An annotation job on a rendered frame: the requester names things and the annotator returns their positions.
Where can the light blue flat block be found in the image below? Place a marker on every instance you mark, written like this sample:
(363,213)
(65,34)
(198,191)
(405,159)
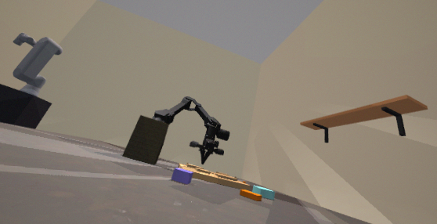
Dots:
(263,192)

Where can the purple block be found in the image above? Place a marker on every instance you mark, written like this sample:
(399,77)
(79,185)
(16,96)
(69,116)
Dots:
(183,176)

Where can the orange flat block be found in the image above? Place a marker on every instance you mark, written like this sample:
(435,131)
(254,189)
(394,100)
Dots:
(250,195)

